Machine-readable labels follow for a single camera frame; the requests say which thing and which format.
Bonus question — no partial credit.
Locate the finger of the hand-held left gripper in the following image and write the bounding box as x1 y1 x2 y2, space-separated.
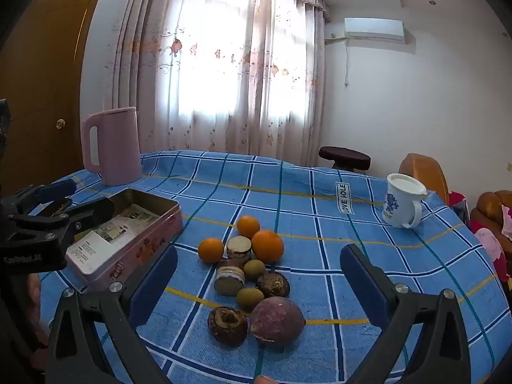
7 197 116 244
0 179 77 219

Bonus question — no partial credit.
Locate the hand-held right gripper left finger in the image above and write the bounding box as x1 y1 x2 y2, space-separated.
45 243 179 384

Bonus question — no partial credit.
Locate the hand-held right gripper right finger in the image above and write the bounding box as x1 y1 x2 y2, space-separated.
340 243 473 384

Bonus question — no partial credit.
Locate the pink tin box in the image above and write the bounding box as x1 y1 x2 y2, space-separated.
64 189 184 293

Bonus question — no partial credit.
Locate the small orange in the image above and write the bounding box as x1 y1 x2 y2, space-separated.
198 237 225 265

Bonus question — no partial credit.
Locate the dark brown muffin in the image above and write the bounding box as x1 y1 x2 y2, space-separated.
207 306 249 347

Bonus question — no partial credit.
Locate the dark brown mangosteen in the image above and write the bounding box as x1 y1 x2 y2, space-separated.
256 272 291 299

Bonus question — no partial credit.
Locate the purple passion fruit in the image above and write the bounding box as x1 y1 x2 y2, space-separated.
249 297 307 347

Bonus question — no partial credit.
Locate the brown kiwi fruit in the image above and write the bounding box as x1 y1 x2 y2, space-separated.
236 287 265 313
243 259 267 282

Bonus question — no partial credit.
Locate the large orange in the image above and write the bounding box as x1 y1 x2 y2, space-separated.
251 229 285 264

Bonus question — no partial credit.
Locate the medium orange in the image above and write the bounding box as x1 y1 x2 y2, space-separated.
237 215 261 240

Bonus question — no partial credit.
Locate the person's left hand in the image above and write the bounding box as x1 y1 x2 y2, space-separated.
26 274 43 321

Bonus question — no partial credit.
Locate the printed paper sheet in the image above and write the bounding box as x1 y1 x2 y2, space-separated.
66 203 161 276

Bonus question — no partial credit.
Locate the pink electric kettle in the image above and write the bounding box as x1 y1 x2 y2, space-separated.
81 106 144 187

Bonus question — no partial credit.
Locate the blue plaid tablecloth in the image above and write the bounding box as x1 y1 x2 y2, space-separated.
24 150 510 384

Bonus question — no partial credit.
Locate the white mug blue print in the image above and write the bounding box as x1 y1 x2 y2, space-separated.
381 173 428 229

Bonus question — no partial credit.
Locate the brown wooden door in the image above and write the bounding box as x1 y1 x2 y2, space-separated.
0 0 100 196

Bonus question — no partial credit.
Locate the dark brown round stool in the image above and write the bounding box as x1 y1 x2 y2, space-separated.
318 146 371 173

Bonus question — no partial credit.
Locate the orange wooden chair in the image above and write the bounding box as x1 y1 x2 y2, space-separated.
399 153 450 205

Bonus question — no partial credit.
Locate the pink floral cloth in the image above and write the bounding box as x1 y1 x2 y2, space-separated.
474 204 512 281

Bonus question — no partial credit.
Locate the brown leather sofa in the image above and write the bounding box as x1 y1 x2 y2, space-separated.
470 191 512 244

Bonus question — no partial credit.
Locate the floral sheer curtain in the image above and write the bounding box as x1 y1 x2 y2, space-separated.
104 0 332 168

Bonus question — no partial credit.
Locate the white air conditioner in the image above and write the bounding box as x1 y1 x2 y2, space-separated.
344 18 405 43

